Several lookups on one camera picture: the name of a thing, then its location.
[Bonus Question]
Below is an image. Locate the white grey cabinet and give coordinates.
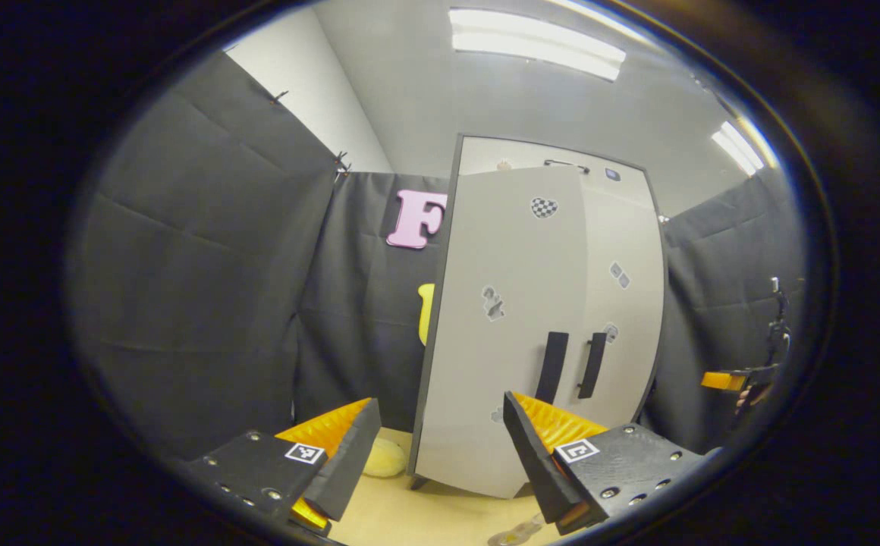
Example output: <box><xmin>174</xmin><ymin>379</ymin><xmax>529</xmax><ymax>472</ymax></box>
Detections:
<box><xmin>408</xmin><ymin>135</ymin><xmax>668</xmax><ymax>494</ymax></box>

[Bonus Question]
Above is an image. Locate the pale yellow soft object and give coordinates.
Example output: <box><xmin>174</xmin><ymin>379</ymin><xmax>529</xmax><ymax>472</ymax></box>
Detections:
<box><xmin>363</xmin><ymin>438</ymin><xmax>408</xmax><ymax>479</ymax></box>

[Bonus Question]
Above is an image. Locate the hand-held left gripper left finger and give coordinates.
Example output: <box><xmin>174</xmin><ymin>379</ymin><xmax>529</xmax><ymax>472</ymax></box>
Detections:
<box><xmin>182</xmin><ymin>397</ymin><xmax>382</xmax><ymax>535</ymax></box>

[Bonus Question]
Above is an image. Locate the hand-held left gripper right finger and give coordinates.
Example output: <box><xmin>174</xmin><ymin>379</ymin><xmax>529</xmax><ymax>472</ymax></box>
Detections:
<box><xmin>503</xmin><ymin>391</ymin><xmax>714</xmax><ymax>535</ymax></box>

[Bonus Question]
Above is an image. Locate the black backdrop cloth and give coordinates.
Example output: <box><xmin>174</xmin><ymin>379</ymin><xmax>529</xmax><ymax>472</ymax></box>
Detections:
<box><xmin>68</xmin><ymin>49</ymin><xmax>809</xmax><ymax>463</ymax></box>

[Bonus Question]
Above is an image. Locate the white cabinet door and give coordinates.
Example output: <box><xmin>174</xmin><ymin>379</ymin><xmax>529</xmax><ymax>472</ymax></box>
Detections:
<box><xmin>408</xmin><ymin>167</ymin><xmax>589</xmax><ymax>499</ymax></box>
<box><xmin>577</xmin><ymin>180</ymin><xmax>666</xmax><ymax>429</ymax></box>

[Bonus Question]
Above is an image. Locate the white cabinet drawer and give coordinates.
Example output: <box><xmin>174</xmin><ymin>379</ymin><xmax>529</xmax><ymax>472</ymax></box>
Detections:
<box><xmin>459</xmin><ymin>136</ymin><xmax>649</xmax><ymax>190</ymax></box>

